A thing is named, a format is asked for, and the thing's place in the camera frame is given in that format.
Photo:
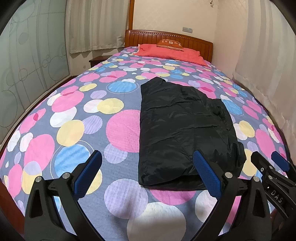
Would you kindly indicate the wooden wall post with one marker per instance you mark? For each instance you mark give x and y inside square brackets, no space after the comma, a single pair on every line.
[131,14]

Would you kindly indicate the circle print bed sheet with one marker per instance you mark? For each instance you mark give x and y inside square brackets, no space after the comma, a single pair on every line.
[92,111]

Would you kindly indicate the long white curtain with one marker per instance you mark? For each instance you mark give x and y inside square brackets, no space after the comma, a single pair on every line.
[266,58]

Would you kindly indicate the frosted glass sliding door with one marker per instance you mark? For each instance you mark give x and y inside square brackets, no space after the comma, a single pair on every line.
[30,51]

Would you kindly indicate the person's right hand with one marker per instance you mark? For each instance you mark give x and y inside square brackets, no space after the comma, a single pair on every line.
[277,221]

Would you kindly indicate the small orange cushion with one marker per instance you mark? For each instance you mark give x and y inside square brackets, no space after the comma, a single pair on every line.
[170,44]

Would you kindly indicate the black padded jacket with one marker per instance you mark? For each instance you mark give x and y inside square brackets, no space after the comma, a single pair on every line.
[180,120]

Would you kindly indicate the short white curtain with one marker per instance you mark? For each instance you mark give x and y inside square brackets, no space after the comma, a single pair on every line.
[97,25]

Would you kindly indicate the wooden bed headboard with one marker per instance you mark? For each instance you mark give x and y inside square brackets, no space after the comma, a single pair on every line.
[148,37]

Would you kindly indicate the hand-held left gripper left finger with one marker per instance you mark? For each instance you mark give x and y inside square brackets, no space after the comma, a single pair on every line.
[89,169]

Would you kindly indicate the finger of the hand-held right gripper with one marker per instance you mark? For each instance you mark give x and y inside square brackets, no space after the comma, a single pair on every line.
[261,163]
[280,160]

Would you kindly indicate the wall switch plate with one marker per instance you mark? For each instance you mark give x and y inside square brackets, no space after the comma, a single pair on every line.
[187,29]

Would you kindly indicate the wooden bed side rail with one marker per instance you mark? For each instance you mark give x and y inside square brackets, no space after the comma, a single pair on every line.
[11,204]

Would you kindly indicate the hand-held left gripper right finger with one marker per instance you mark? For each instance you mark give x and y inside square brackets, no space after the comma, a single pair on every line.
[207,171]

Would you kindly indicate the wooden nightstand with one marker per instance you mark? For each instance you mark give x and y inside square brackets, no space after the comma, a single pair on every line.
[96,61]

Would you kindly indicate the red pillow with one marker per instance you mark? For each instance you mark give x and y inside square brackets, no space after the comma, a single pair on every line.
[171,53]

